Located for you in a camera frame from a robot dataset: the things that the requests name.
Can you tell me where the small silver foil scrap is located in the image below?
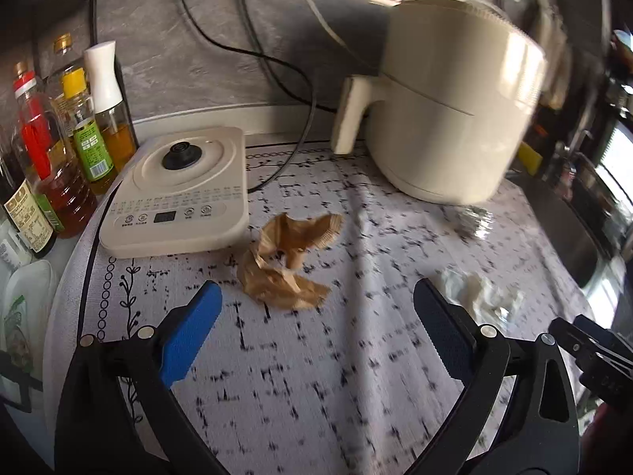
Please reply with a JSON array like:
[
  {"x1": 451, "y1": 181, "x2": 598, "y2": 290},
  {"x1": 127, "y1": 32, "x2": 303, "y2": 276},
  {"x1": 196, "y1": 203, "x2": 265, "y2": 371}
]
[{"x1": 452, "y1": 206, "x2": 494, "y2": 239}]

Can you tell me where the cream air fryer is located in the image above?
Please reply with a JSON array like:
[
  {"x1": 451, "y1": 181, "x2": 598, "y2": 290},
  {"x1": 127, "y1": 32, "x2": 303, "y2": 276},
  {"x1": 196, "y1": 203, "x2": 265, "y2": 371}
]
[{"x1": 330, "y1": 0, "x2": 549, "y2": 207}]

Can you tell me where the yellow cap green label bottle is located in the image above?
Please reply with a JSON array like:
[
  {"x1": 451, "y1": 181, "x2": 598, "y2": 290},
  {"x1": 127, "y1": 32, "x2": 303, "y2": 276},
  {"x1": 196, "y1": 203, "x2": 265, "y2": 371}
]
[{"x1": 59, "y1": 68, "x2": 120, "y2": 197}]

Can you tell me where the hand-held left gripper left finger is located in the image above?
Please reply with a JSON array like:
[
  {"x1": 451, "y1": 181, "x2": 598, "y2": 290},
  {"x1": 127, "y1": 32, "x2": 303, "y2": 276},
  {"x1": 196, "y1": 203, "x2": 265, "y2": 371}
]
[{"x1": 54, "y1": 280, "x2": 224, "y2": 475}]

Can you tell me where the white patterned table mat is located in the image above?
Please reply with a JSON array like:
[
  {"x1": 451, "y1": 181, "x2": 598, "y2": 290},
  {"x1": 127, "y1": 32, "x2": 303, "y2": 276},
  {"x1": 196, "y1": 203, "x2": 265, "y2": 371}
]
[{"x1": 42, "y1": 139, "x2": 595, "y2": 475}]

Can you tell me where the brown paper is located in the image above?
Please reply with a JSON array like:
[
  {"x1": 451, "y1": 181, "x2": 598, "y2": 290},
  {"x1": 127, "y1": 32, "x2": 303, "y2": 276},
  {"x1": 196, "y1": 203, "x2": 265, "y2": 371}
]
[{"x1": 237, "y1": 212, "x2": 345, "y2": 312}]

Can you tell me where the white top oil sprayer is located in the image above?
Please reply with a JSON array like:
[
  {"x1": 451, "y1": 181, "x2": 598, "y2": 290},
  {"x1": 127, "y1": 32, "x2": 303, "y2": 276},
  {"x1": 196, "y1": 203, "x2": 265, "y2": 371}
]
[{"x1": 82, "y1": 40, "x2": 138, "y2": 172}]

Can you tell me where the yellow sponge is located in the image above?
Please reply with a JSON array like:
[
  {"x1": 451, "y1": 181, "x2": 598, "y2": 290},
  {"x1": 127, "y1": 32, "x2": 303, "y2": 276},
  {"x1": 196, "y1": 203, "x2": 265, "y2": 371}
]
[{"x1": 516, "y1": 142, "x2": 544, "y2": 175}]

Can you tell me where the looped black cable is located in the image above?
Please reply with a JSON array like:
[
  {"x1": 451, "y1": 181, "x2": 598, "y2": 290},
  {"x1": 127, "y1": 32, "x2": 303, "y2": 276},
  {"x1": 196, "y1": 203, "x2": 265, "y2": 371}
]
[{"x1": 497, "y1": 0, "x2": 543, "y2": 31}]

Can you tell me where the black power cable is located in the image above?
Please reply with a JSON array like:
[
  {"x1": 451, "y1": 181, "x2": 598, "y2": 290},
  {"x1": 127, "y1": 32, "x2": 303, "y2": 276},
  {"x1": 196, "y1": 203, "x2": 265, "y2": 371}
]
[{"x1": 175, "y1": 0, "x2": 320, "y2": 194}]

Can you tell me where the grey power cable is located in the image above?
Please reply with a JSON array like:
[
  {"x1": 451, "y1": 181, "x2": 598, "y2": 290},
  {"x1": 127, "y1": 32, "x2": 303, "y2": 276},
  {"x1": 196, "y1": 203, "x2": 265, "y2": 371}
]
[{"x1": 237, "y1": 0, "x2": 340, "y2": 114}]

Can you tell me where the gold cap clear bottle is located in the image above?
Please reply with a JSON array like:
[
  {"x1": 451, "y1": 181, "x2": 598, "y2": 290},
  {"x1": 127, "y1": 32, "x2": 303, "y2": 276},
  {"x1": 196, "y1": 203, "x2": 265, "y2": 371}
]
[{"x1": 47, "y1": 33, "x2": 88, "y2": 110}]

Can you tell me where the red label oil bottle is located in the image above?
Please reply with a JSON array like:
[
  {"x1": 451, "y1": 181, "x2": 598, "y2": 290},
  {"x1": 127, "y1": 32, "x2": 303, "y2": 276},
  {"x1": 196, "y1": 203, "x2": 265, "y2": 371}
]
[{"x1": 12, "y1": 61, "x2": 99, "y2": 239}]

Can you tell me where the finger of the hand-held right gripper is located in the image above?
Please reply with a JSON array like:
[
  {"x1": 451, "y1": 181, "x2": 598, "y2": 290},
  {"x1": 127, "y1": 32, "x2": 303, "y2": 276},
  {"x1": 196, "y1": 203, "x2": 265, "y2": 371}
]
[
  {"x1": 572, "y1": 315, "x2": 625, "y2": 350},
  {"x1": 547, "y1": 317, "x2": 633, "y2": 373}
]

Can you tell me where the white plastic wrapper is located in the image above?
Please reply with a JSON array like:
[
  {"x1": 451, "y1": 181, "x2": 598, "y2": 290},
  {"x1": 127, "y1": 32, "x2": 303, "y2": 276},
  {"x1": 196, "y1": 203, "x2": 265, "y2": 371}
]
[{"x1": 439, "y1": 266, "x2": 525, "y2": 330}]

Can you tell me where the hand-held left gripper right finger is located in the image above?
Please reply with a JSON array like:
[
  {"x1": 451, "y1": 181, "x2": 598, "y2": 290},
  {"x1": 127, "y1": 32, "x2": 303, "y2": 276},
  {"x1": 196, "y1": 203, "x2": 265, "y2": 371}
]
[{"x1": 413, "y1": 278, "x2": 580, "y2": 475}]

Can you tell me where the white power cable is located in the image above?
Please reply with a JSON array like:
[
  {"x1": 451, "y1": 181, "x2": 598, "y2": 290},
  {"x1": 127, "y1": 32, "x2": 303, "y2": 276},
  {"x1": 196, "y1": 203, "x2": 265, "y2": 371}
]
[{"x1": 281, "y1": 0, "x2": 348, "y2": 49}]

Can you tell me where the dark sauce bottle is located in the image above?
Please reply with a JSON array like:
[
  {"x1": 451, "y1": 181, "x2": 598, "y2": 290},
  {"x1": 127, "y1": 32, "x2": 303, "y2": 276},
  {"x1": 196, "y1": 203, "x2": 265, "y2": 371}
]
[{"x1": 0, "y1": 123, "x2": 58, "y2": 260}]

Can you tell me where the steel sink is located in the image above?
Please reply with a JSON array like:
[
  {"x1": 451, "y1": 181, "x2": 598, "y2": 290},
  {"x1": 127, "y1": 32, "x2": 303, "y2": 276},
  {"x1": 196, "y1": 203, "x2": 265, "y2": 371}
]
[{"x1": 519, "y1": 148, "x2": 633, "y2": 289}]

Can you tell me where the white green printed bag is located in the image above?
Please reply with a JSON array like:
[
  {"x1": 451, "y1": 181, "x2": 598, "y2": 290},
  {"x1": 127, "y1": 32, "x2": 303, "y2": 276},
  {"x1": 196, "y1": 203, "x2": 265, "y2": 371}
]
[{"x1": 0, "y1": 257, "x2": 59, "y2": 397}]

